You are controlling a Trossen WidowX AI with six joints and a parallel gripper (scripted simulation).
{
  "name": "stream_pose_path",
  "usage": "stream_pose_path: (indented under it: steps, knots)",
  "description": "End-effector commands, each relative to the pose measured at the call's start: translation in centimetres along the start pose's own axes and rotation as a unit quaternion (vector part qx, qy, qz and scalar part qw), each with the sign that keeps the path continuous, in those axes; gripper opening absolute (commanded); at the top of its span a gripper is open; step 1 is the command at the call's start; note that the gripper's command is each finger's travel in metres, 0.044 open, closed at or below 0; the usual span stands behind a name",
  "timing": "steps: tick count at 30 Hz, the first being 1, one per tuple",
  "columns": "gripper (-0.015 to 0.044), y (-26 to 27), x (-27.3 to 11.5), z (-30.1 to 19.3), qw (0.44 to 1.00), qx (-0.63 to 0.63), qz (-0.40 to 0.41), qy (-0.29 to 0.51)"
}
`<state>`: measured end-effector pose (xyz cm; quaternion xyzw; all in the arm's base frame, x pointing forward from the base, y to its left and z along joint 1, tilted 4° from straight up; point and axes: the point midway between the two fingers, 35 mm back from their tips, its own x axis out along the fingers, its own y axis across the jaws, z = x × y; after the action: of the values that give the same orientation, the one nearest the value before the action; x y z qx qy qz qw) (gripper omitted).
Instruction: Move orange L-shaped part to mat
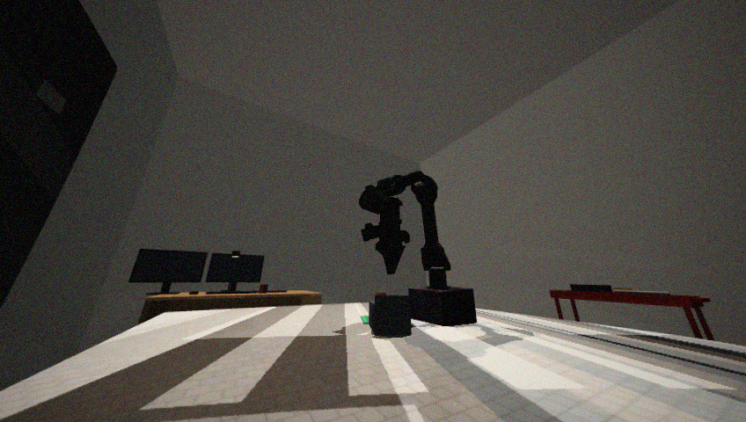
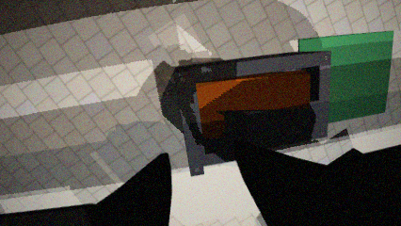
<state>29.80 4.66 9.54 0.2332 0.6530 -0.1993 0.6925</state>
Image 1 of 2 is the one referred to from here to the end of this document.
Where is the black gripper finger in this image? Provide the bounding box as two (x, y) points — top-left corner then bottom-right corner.
(381, 245), (406, 274)
(377, 249), (390, 274)

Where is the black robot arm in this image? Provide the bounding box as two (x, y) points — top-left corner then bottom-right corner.
(359, 171), (450, 289)

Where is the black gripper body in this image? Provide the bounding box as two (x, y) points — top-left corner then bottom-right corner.
(376, 215), (410, 251)

